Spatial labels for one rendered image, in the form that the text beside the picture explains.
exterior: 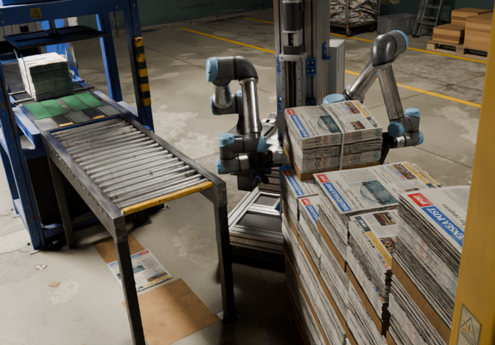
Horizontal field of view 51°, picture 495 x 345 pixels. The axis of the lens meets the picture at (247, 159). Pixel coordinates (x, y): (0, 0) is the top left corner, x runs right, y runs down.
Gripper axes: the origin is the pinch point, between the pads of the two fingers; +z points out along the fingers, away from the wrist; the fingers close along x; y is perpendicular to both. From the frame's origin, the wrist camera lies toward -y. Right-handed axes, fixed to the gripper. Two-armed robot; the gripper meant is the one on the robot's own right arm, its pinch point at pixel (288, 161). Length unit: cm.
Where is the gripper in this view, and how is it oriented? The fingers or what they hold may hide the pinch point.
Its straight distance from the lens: 254.0
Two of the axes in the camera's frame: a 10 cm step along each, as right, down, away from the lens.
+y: -1.0, -9.8, -2.0
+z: 9.8, -1.4, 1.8
